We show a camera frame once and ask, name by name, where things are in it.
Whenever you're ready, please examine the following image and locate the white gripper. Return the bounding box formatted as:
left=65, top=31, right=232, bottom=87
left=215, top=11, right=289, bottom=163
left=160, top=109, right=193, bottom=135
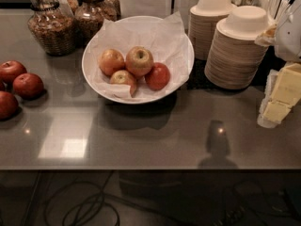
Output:
left=257, top=63, right=301, bottom=129

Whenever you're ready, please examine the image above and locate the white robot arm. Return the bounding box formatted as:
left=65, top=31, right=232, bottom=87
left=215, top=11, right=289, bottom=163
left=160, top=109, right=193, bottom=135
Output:
left=255, top=0, right=301, bottom=128

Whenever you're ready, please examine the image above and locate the red apple right in bowl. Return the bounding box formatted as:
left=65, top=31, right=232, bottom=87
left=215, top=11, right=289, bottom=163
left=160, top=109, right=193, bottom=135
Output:
left=145, top=62, right=170, bottom=90

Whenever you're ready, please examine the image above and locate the yellow-red apple back centre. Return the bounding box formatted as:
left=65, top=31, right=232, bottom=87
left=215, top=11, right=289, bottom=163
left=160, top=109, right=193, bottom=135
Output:
left=125, top=46, right=154, bottom=78

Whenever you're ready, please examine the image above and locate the yellow-red apple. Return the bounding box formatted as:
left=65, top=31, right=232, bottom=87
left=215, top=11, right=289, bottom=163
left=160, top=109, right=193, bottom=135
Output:
left=125, top=46, right=154, bottom=78
left=110, top=70, right=137, bottom=98
left=98, top=49, right=125, bottom=76

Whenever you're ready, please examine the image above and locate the white bowl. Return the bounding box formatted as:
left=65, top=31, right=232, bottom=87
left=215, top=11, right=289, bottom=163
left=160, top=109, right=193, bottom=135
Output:
left=81, top=15, right=196, bottom=105

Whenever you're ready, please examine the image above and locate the yellow-red apple front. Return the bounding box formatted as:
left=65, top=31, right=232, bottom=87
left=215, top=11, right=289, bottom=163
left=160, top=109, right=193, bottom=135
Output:
left=110, top=70, right=137, bottom=98

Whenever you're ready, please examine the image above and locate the yellow-red apple left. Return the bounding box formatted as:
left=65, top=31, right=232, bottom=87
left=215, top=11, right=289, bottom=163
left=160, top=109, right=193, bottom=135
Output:
left=98, top=49, right=125, bottom=76

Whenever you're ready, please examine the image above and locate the red apple on table middle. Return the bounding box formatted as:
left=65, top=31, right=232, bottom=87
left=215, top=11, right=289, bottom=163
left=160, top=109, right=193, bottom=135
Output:
left=13, top=73, right=44, bottom=100

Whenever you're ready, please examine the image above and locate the red apple on table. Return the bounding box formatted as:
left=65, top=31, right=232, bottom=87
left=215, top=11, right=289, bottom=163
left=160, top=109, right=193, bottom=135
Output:
left=0, top=60, right=27, bottom=84
left=13, top=73, right=44, bottom=100
left=0, top=91, right=19, bottom=120

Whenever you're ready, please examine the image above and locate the red apple on table bottom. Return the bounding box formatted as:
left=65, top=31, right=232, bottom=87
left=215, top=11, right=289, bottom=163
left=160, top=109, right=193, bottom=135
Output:
left=0, top=91, right=19, bottom=120

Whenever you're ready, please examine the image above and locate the red apple on table top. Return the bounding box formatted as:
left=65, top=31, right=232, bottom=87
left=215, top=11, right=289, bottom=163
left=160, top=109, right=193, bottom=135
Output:
left=0, top=60, right=27, bottom=84

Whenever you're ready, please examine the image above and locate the red apple at left edge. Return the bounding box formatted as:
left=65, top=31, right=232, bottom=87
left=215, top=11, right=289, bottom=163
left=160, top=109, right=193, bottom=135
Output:
left=0, top=81, right=5, bottom=91

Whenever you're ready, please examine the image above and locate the stack of paper bowls front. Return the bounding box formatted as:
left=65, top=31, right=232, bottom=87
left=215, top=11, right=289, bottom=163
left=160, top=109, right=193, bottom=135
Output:
left=204, top=6, right=269, bottom=89

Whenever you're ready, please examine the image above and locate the stack of paper bowls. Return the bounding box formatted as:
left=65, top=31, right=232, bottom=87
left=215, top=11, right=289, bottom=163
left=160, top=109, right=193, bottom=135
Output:
left=204, top=6, right=269, bottom=89
left=188, top=0, right=235, bottom=60

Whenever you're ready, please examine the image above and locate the black mat under bowls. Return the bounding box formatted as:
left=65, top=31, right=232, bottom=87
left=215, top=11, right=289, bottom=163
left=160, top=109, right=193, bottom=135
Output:
left=186, top=47, right=285, bottom=89

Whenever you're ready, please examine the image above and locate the stack of paper bowls rear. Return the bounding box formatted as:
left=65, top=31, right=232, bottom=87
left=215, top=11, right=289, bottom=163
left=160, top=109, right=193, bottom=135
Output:
left=188, top=0, right=235, bottom=60

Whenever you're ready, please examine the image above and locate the white paper liner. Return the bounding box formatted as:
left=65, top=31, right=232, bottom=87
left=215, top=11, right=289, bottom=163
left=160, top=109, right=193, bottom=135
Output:
left=89, top=10, right=195, bottom=100

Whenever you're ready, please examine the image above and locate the glass jar of granola right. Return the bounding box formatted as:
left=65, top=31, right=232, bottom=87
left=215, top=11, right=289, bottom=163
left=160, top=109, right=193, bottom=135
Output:
left=75, top=0, right=117, bottom=45

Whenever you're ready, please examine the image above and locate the glass jar of granola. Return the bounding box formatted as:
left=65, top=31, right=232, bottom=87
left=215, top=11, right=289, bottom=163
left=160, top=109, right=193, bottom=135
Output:
left=75, top=0, right=117, bottom=45
left=27, top=0, right=76, bottom=57

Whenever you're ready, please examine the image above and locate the glass jar of granola left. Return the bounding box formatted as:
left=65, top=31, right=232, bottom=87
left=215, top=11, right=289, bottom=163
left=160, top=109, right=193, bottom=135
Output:
left=27, top=0, right=76, bottom=57

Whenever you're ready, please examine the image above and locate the black cable on floor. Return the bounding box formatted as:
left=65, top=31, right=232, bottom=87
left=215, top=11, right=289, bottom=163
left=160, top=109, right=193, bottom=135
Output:
left=41, top=170, right=196, bottom=226

